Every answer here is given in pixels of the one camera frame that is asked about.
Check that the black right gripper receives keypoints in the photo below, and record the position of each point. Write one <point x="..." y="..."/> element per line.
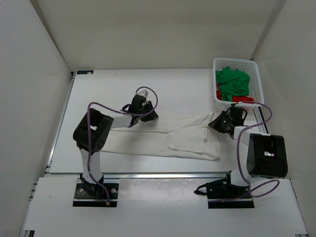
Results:
<point x="216" y="124"/>

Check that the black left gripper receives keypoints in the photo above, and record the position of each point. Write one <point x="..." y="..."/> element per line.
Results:
<point x="151" y="116"/>

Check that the white t shirt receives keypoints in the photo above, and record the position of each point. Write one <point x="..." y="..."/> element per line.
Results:
<point x="171" y="135"/>

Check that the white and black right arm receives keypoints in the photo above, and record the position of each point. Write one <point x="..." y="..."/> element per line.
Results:
<point x="259" y="155"/>

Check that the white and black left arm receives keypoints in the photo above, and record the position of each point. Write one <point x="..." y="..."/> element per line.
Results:
<point x="93" y="130"/>

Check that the red t shirt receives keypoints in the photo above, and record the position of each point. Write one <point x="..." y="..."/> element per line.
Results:
<point x="232" y="93"/>

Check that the green t shirt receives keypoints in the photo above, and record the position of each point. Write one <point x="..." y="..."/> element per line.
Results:
<point x="229" y="76"/>

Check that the white plastic basket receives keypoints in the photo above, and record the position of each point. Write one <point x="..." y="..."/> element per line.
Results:
<point x="255" y="86"/>

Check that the blue label sticker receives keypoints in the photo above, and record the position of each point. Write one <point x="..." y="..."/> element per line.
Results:
<point x="85" y="72"/>

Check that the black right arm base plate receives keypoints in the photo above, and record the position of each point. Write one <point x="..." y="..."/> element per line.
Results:
<point x="221" y="194"/>

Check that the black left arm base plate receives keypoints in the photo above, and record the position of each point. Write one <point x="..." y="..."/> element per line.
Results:
<point x="93" y="195"/>

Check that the aluminium table edge rail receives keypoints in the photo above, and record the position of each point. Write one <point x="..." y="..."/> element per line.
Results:
<point x="190" y="175"/>

